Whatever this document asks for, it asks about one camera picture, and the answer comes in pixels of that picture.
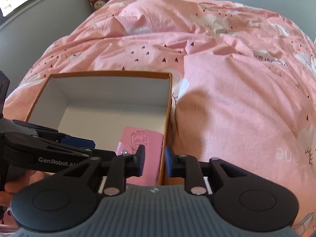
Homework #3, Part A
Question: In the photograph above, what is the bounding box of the pink embossed wallet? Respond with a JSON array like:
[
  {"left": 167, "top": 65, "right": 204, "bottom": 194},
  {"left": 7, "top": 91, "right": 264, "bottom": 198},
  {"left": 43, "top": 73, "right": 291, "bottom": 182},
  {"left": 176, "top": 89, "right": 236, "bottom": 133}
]
[{"left": 115, "top": 126, "right": 164, "bottom": 185}]

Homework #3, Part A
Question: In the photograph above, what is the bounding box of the pink printed blanket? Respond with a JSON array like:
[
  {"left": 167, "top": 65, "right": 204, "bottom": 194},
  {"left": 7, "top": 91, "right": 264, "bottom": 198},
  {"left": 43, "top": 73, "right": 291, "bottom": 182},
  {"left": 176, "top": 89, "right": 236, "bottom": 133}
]
[{"left": 4, "top": 0, "right": 316, "bottom": 237}]

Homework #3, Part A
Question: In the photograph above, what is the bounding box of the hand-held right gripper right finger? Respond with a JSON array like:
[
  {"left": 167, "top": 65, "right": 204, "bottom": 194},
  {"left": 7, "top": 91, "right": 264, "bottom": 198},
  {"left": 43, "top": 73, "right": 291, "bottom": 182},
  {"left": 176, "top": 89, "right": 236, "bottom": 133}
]
[{"left": 165, "top": 146, "right": 244, "bottom": 195}]

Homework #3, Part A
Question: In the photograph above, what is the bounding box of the orange cardboard box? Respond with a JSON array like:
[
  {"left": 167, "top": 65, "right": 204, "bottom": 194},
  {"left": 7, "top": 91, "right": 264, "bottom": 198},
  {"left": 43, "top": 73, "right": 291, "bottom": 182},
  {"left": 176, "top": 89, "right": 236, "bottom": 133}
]
[{"left": 26, "top": 70, "right": 173, "bottom": 187}]

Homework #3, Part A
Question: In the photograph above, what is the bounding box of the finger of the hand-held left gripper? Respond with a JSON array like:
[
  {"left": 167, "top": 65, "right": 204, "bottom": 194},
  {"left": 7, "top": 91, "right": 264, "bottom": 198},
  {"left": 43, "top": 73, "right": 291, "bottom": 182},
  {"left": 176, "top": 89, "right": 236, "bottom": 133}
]
[
  {"left": 2, "top": 131, "right": 117, "bottom": 173},
  {"left": 12, "top": 120, "right": 96, "bottom": 150}
]

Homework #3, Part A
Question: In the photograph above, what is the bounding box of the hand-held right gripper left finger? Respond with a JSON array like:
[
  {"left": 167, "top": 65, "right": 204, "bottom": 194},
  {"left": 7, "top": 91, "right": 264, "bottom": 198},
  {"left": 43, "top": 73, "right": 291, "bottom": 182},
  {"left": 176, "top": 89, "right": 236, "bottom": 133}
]
[{"left": 73, "top": 145, "right": 146, "bottom": 196}]

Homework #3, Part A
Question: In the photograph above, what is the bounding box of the person's left hand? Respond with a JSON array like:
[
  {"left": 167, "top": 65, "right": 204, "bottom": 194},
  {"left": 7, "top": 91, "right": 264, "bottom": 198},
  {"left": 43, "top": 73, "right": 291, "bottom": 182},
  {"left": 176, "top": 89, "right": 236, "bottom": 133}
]
[{"left": 0, "top": 171, "right": 50, "bottom": 207}]

